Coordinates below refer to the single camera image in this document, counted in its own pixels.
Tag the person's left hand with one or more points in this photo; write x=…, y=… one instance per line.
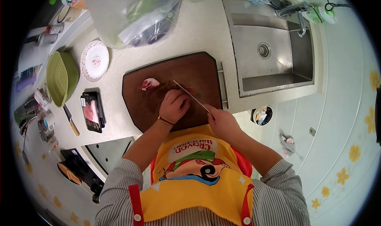
x=174, y=107

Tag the person's right hand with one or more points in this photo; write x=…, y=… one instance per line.
x=223, y=123

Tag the person's left fingers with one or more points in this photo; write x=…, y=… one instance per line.
x=180, y=96

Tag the person's right fingers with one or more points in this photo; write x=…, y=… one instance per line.
x=210, y=111

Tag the kitchen knife with steel blade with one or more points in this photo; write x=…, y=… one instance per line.
x=190, y=95

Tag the raw red meat slice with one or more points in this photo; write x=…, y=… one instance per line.
x=189, y=90

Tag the dark brown cutting board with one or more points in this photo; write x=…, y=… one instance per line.
x=178, y=68

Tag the raw red meat chunk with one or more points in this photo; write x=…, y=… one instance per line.
x=149, y=84

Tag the round black waste bin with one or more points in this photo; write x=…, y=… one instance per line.
x=262, y=116

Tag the stainless steel sink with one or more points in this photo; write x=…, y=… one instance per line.
x=268, y=53

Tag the grey pink slipper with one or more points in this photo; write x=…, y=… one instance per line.
x=287, y=144

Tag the person's body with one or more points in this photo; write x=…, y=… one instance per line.
x=196, y=196

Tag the black meat tray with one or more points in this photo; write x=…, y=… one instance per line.
x=91, y=113

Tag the white floral plate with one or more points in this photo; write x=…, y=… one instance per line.
x=94, y=61

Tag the clear plastic bag of groceries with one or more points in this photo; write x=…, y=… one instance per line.
x=131, y=15

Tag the green plastic colander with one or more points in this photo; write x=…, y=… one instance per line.
x=59, y=78

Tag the black gas stove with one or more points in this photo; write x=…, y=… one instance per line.
x=80, y=169

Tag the chrome faucet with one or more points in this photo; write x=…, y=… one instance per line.
x=293, y=10

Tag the white mug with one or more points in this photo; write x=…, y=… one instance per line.
x=49, y=121

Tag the round wooden lid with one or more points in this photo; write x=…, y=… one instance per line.
x=69, y=173

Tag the cream bowl with dark rim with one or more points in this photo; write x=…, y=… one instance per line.
x=70, y=14

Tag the steel bottle with red band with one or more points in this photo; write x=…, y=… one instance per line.
x=50, y=34

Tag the white green soap dish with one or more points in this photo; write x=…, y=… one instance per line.
x=320, y=16

